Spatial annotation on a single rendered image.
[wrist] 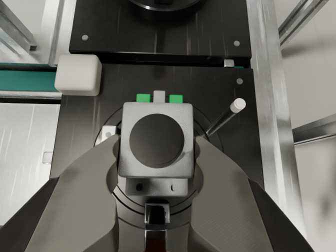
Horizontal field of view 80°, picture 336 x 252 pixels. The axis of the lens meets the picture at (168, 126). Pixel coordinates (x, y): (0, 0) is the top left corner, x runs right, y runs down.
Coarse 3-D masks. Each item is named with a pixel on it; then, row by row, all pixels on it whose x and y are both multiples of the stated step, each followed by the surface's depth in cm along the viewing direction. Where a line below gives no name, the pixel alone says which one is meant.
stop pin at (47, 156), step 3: (45, 153) 23; (48, 153) 23; (51, 153) 23; (45, 156) 23; (48, 156) 23; (51, 156) 23; (42, 159) 23; (45, 159) 23; (48, 159) 23; (51, 159) 23; (42, 162) 23; (45, 162) 23; (48, 162) 23
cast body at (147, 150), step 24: (144, 120) 11; (168, 120) 11; (192, 120) 12; (120, 144) 12; (144, 144) 11; (168, 144) 11; (192, 144) 12; (120, 168) 11; (144, 168) 11; (168, 168) 11; (192, 168) 12; (144, 192) 14; (168, 192) 14
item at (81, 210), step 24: (72, 168) 9; (96, 168) 9; (72, 192) 8; (96, 192) 8; (48, 216) 7; (72, 216) 7; (96, 216) 7; (48, 240) 6; (72, 240) 6; (96, 240) 6
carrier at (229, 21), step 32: (96, 0) 28; (128, 0) 26; (160, 0) 25; (192, 0) 26; (224, 0) 29; (96, 32) 27; (128, 32) 27; (160, 32) 27; (192, 32) 27; (224, 32) 27
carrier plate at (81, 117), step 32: (128, 64) 26; (64, 96) 24; (96, 96) 24; (128, 96) 25; (192, 96) 25; (224, 96) 25; (64, 128) 23; (96, 128) 24; (224, 128) 24; (256, 128) 24; (64, 160) 22; (256, 160) 23; (128, 224) 21
